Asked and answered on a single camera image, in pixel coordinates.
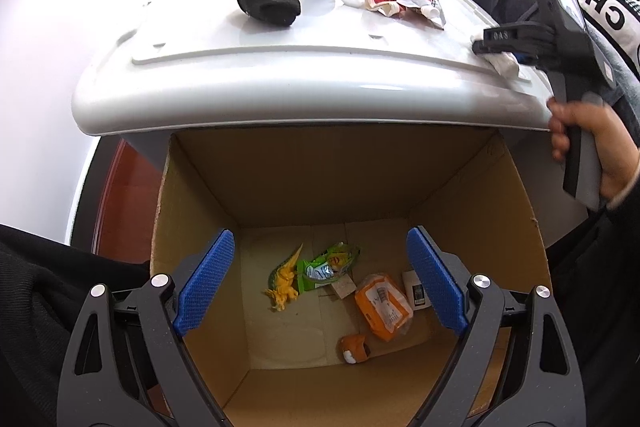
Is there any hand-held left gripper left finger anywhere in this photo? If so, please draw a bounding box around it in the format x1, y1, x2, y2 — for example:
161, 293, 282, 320
56, 229, 236, 427

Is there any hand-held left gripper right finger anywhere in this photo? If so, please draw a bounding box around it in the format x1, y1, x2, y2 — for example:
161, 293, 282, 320
406, 226, 585, 427

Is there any white tissue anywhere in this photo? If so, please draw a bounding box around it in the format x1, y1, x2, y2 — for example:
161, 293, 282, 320
487, 52, 523, 80

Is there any orange packet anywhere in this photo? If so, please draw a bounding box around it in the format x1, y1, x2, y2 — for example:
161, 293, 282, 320
354, 273, 415, 343

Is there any orange dinosaur toy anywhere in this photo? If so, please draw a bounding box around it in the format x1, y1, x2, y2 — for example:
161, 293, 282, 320
265, 243, 306, 313

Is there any wooden block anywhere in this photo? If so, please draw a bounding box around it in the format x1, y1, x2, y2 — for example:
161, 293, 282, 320
330, 274, 357, 300

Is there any green snack wrapper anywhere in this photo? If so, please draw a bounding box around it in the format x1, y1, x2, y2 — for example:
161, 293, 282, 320
296, 242, 362, 293

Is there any orange plush sock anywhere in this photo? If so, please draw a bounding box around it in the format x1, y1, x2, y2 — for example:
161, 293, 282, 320
339, 333, 372, 365

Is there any brown cardboard box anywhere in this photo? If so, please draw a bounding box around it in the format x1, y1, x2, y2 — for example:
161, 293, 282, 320
150, 127, 553, 427

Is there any person's right hand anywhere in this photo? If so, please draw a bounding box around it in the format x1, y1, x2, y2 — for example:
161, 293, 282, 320
547, 99, 640, 198

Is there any black garment with white letters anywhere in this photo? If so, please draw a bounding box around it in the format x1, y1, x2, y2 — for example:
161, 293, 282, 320
575, 0, 640, 72

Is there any printed foil wrapper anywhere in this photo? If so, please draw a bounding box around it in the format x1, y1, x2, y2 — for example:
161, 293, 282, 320
395, 0, 446, 30

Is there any person's dark clothing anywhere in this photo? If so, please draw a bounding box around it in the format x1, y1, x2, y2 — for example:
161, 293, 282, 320
0, 224, 166, 427

